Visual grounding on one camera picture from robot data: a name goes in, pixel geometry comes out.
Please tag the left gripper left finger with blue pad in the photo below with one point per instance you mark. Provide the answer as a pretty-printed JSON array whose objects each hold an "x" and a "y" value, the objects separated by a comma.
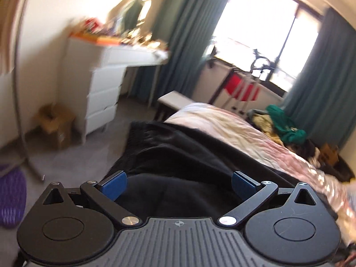
[{"x": 102, "y": 195}]

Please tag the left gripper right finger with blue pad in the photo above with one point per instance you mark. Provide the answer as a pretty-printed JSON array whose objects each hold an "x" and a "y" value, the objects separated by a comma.
[{"x": 254, "y": 196}]

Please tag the pink quilted bed cover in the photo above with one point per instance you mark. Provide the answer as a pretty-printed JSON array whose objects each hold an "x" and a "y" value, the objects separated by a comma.
[{"x": 236, "y": 132}]

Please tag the yellow garment on pile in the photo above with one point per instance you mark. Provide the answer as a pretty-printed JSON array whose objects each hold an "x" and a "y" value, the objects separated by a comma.
[{"x": 265, "y": 125}]

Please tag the green garment on pile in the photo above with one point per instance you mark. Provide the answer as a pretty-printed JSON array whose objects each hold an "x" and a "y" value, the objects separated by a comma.
[{"x": 285, "y": 127}]

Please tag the cardboard box on floor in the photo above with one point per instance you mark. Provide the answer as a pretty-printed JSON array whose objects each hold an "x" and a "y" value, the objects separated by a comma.
[{"x": 56, "y": 122}]

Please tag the brown paper bag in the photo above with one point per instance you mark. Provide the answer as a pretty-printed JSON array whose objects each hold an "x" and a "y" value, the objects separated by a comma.
[{"x": 329, "y": 154}]

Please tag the black leather sofa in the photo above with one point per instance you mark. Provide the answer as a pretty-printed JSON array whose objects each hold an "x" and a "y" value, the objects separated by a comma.
[{"x": 310, "y": 152}]

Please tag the white bench stool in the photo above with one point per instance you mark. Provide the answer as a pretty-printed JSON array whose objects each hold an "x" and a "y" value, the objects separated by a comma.
[{"x": 169, "y": 104}]

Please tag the purple mesh mat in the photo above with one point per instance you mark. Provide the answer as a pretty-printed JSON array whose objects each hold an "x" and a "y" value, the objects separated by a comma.
[{"x": 12, "y": 196}]

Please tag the red cloth on rack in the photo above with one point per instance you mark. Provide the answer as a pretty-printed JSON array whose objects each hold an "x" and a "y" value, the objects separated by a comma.
[{"x": 236, "y": 85}]

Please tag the white dressing table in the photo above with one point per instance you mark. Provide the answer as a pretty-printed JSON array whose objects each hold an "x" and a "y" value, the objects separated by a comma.
[{"x": 91, "y": 77}]

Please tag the right teal curtain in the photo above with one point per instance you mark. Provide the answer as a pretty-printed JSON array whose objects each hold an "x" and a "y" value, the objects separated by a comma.
[{"x": 322, "y": 100}]

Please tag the teal curtain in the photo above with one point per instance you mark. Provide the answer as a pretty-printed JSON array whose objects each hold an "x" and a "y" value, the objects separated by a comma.
[
  {"x": 322, "y": 100},
  {"x": 187, "y": 27}
]

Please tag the orange flat box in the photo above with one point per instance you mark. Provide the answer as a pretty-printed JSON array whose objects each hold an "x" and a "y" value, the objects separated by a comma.
[{"x": 96, "y": 39}]

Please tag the dark framed window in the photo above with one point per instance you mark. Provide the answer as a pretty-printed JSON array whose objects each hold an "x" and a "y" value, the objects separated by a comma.
[{"x": 283, "y": 31}]

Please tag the left teal curtain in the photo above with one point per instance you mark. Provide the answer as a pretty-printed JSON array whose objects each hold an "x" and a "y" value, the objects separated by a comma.
[{"x": 187, "y": 27}]

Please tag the wavy frame vanity mirror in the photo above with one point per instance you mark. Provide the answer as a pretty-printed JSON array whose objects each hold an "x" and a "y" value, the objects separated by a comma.
[{"x": 124, "y": 17}]

